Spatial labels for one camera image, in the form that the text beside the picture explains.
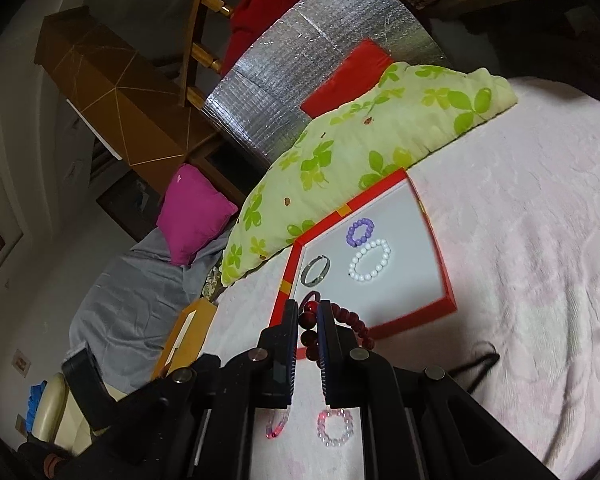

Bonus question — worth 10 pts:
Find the brown wooden cabinet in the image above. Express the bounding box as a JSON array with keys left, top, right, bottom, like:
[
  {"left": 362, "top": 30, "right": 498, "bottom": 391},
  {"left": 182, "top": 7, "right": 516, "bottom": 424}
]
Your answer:
[{"left": 34, "top": 6, "right": 218, "bottom": 183}]

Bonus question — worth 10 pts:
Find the dark red bead bracelet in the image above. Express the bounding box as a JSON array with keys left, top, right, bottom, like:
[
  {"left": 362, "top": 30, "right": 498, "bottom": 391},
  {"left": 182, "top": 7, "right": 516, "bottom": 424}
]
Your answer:
[{"left": 298, "top": 291, "right": 376, "bottom": 361}]

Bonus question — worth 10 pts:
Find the pink bead bracelet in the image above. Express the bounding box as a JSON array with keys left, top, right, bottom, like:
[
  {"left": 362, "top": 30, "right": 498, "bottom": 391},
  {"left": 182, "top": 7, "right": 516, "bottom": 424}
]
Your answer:
[{"left": 316, "top": 408, "right": 355, "bottom": 448}]

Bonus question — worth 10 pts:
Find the magenta pillow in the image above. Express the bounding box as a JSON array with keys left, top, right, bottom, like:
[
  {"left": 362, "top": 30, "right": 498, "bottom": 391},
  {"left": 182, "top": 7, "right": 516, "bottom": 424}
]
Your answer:
[{"left": 156, "top": 163, "right": 239, "bottom": 267}]

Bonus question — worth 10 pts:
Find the purple bead bracelet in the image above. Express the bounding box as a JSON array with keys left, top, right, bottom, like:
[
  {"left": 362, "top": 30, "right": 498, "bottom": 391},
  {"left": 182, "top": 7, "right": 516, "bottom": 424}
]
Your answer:
[{"left": 346, "top": 217, "right": 376, "bottom": 247}]

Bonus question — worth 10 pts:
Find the orange cardboard box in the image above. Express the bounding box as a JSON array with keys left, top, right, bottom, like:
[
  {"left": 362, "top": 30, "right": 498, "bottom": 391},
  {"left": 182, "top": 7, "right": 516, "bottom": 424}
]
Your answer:
[{"left": 151, "top": 297, "right": 218, "bottom": 381}]

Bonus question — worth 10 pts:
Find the clear pink bangle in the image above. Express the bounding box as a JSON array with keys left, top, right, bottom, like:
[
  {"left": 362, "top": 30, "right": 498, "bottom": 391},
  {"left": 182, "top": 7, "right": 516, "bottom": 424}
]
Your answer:
[{"left": 264, "top": 405, "right": 293, "bottom": 441}]

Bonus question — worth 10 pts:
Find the dark wall picture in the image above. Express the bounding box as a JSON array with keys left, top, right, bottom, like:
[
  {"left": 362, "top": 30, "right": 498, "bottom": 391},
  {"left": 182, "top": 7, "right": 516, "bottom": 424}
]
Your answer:
[{"left": 96, "top": 170, "right": 166, "bottom": 241}]

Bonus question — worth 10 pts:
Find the beige leather sofa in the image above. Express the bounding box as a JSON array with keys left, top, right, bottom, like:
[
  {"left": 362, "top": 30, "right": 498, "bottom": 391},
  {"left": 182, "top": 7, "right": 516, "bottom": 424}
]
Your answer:
[{"left": 27, "top": 372, "right": 111, "bottom": 448}]

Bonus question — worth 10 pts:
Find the person's left hand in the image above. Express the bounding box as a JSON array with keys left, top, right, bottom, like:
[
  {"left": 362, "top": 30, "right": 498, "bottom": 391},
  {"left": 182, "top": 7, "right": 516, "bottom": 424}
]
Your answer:
[{"left": 17, "top": 440, "right": 88, "bottom": 480}]

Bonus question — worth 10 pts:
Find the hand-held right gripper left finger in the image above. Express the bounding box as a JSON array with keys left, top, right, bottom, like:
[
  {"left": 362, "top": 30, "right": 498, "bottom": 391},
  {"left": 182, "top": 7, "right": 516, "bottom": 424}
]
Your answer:
[{"left": 80, "top": 300, "right": 301, "bottom": 480}]

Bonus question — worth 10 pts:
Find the red cloth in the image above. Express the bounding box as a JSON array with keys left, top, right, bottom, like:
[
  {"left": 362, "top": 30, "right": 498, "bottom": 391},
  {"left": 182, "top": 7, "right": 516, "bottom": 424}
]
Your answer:
[{"left": 222, "top": 0, "right": 351, "bottom": 78}]

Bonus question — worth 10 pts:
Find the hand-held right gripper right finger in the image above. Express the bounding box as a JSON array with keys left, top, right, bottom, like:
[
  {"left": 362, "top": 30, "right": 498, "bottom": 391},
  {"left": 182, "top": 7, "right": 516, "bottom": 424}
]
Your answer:
[{"left": 317, "top": 301, "right": 561, "bottom": 480}]

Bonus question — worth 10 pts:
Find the small patterned cloth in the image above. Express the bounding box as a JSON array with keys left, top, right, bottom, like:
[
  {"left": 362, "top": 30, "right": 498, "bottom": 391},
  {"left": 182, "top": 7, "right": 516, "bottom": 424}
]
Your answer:
[{"left": 202, "top": 266, "right": 226, "bottom": 301}]

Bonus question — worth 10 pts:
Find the blue cloth on sofa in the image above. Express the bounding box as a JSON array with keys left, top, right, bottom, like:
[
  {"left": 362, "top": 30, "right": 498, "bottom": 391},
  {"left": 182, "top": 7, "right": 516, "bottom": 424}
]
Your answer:
[{"left": 25, "top": 382, "right": 48, "bottom": 433}]

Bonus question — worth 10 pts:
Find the pink blanket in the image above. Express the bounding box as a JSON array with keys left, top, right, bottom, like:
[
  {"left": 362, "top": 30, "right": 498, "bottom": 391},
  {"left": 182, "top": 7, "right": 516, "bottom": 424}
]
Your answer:
[{"left": 200, "top": 75, "right": 600, "bottom": 480}]

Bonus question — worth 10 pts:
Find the red cushion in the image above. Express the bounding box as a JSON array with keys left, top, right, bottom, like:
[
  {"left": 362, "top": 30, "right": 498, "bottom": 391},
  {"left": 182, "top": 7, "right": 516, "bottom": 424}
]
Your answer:
[{"left": 300, "top": 38, "right": 396, "bottom": 118}]

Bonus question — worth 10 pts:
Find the silver foil insulation sheet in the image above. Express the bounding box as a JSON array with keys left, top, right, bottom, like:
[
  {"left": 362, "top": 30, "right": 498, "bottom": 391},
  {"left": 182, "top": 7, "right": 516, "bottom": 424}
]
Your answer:
[{"left": 202, "top": 0, "right": 451, "bottom": 171}]

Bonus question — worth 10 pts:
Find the silver bangle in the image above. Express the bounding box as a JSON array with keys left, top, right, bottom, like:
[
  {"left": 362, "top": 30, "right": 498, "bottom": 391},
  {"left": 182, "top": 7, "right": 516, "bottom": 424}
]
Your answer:
[{"left": 300, "top": 255, "right": 332, "bottom": 288}]

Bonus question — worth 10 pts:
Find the black cable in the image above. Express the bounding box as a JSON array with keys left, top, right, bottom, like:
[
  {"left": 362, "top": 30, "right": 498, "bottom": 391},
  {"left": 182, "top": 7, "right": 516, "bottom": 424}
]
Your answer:
[{"left": 450, "top": 341, "right": 501, "bottom": 386}]

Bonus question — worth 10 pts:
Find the green floral pillow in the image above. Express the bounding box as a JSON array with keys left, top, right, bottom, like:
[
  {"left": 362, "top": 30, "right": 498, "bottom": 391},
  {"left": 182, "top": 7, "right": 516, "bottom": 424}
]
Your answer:
[{"left": 220, "top": 61, "right": 518, "bottom": 286}]

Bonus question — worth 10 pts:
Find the red cardboard box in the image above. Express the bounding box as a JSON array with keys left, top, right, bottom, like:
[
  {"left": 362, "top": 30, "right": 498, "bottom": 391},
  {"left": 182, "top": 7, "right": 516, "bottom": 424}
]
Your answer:
[{"left": 269, "top": 168, "right": 457, "bottom": 343}]

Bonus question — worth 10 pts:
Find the white bead bracelet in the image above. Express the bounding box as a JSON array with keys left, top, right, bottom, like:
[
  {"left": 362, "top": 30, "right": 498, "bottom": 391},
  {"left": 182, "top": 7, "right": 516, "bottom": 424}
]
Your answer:
[{"left": 348, "top": 239, "right": 393, "bottom": 283}]

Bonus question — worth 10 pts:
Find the grey blanket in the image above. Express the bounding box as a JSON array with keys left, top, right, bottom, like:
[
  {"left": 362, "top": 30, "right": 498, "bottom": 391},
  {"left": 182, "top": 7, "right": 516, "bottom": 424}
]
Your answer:
[{"left": 69, "top": 220, "right": 241, "bottom": 391}]

